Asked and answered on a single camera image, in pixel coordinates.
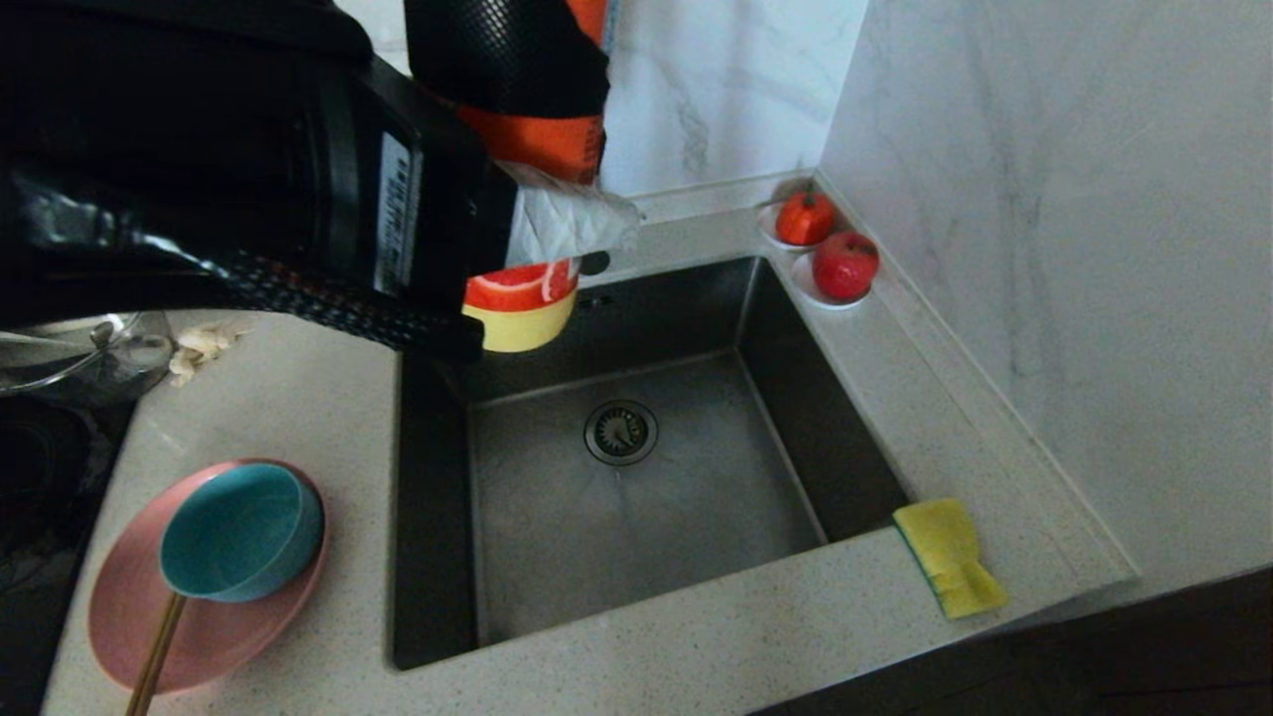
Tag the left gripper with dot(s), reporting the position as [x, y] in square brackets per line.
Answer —
[448, 209]

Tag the orange dish soap bottle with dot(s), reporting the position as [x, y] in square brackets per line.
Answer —
[537, 139]

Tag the yellow green sponge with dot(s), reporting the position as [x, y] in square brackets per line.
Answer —
[945, 552]

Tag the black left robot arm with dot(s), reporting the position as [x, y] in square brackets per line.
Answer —
[169, 129]

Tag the stainless steel sink basin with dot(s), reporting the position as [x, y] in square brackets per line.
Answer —
[636, 537]

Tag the round metal drain strainer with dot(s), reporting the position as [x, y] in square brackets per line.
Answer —
[621, 433]

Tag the red tomato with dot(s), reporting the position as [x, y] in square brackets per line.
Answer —
[804, 221]

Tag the red apple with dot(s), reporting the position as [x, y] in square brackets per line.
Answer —
[845, 267]

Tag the crumpled paper scrap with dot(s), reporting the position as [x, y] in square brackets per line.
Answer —
[204, 348]

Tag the teal bowl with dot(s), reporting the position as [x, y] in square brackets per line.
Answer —
[239, 532]

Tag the clear glass bowl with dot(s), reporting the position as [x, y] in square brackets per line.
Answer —
[70, 353]

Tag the pink plate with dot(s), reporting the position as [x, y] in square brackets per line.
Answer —
[219, 641]

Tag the black cooktop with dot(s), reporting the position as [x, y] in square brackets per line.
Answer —
[40, 477]

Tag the brown wooden chopstick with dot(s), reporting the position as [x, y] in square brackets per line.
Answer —
[154, 656]

